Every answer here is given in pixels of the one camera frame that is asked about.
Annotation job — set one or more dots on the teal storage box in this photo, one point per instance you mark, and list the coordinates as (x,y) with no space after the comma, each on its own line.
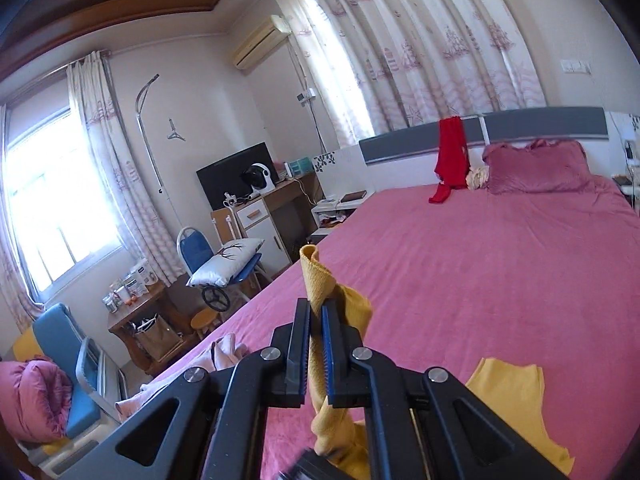
(301,166)

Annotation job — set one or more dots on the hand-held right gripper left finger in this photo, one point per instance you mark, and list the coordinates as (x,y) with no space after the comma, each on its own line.
(299,350)

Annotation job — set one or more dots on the beige plush toy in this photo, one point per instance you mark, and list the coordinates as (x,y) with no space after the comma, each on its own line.
(477,177)

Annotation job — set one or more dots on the bright window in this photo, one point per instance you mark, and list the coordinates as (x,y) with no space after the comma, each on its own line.
(55,200)

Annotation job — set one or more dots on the pink bed with blanket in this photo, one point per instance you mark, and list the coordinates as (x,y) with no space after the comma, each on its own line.
(450,260)

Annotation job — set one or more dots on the white bedside table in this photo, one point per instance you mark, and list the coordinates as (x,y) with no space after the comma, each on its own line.
(330,207)

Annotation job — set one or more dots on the brown bag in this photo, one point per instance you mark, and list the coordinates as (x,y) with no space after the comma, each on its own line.
(157,340)

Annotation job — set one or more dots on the wooden desk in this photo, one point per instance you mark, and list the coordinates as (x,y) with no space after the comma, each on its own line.
(295,210)

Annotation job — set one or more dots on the white wall switches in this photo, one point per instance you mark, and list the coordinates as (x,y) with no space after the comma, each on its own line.
(575,66)

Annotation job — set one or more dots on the blue metal chair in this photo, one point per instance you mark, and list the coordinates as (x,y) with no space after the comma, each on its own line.
(195,250)

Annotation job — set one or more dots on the grey and white headboard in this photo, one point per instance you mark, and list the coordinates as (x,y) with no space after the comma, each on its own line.
(400,147)

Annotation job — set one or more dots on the red garment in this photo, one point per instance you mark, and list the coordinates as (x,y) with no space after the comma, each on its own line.
(452,155)

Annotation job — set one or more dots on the yellow cushion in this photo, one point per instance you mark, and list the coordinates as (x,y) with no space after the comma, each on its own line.
(25,347)

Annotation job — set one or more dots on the black wheel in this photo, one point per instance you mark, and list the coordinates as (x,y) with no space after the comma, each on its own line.
(215,299)

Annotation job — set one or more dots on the white antler print pillow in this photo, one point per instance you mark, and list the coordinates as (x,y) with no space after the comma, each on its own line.
(225,262)

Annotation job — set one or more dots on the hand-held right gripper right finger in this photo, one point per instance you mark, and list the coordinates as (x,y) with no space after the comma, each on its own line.
(330,355)

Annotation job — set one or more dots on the grey wall hanger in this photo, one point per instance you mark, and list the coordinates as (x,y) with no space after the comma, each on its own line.
(173,132)

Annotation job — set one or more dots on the white drawer cabinet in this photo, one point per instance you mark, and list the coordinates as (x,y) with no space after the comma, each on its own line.
(262,245)

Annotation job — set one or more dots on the ship print curtain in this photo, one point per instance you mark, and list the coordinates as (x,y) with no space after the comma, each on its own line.
(425,35)

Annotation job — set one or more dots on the group of bottles and boxes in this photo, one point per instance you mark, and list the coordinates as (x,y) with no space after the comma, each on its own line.
(132,285)

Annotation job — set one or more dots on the thin pole phone stand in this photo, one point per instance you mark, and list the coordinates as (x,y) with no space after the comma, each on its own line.
(309,95)

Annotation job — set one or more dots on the brown book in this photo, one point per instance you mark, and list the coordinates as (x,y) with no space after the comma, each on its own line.
(354,196)

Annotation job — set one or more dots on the pink ruffled pillow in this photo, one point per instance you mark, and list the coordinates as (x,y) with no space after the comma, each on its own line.
(540,167)

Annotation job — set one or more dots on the round wooden stool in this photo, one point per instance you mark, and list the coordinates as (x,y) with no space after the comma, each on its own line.
(205,319)

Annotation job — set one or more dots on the pink quilt bundle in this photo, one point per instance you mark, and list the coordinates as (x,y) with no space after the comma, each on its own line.
(32,400)

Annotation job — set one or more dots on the beige air conditioner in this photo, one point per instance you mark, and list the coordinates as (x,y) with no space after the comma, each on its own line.
(260,42)

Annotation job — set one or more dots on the curved chrome pole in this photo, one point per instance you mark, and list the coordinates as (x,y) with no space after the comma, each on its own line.
(145,135)

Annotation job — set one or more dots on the pink patterned window curtain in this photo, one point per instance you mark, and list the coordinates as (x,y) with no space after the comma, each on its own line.
(125,160)

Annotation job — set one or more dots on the black monitor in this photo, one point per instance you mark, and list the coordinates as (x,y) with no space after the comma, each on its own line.
(225,175)

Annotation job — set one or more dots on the wooden side table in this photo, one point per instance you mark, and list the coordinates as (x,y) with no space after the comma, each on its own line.
(150,305)

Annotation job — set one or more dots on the blue reclining chair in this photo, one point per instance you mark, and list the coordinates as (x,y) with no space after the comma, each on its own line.
(55,330)

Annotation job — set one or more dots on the white round desk fan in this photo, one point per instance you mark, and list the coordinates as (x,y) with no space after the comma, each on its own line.
(260,177)

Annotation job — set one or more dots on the yellow knit sweater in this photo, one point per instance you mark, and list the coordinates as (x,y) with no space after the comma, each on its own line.
(320,280)

